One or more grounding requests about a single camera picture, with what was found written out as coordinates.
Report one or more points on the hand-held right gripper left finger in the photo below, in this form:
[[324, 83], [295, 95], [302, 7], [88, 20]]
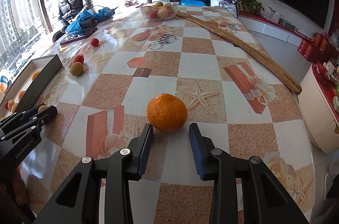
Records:
[[147, 149]]

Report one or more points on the white slipper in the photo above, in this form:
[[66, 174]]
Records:
[[329, 179]]

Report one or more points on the glass bowl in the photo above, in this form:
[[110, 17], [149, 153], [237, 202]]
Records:
[[159, 17]]

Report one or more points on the black pouch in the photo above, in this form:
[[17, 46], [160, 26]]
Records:
[[87, 23]]

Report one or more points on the blue cloth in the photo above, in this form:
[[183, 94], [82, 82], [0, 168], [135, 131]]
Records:
[[90, 15]]

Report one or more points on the small white carton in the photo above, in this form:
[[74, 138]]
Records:
[[274, 15]]

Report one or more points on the yellow green fruit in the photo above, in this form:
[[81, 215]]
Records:
[[159, 4]]

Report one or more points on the large bumpy mandarin orange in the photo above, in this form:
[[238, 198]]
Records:
[[167, 112]]

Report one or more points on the long wooden board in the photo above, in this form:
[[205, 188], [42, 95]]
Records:
[[264, 59]]

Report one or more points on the tan round fruit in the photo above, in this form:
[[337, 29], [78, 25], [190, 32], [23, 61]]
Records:
[[164, 11]]

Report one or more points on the pile of snack packets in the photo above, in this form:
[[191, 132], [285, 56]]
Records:
[[332, 72]]

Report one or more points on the red snack tray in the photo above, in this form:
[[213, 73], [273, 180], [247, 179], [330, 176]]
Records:
[[321, 80]]

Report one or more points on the pale yellow fruit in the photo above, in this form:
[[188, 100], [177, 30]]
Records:
[[12, 104]]

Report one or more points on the blue plastic box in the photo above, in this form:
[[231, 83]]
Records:
[[192, 3]]

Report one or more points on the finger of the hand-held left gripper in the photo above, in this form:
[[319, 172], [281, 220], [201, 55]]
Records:
[[49, 114], [16, 119]]

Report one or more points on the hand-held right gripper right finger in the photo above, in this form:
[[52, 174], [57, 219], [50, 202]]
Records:
[[196, 152]]

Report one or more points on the dark shallow box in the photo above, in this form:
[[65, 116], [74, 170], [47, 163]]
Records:
[[45, 75]]

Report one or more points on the stack of red gift boxes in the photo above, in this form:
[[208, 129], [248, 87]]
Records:
[[315, 47]]

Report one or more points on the dark framed window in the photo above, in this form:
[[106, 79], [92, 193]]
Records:
[[23, 1]]

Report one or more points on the green potted plant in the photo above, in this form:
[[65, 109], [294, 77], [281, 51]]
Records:
[[249, 5]]

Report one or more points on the white low bench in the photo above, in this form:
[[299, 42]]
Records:
[[270, 25]]

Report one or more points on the red apple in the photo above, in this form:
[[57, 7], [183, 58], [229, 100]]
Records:
[[152, 14]]

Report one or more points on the white shopping bag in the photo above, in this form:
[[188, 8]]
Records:
[[223, 5]]

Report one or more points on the white round stand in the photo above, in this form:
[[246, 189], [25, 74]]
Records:
[[315, 112]]

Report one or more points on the dark flat box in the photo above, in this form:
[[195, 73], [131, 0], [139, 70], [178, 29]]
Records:
[[287, 25]]

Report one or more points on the dark red tablet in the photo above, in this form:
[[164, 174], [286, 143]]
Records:
[[79, 37]]

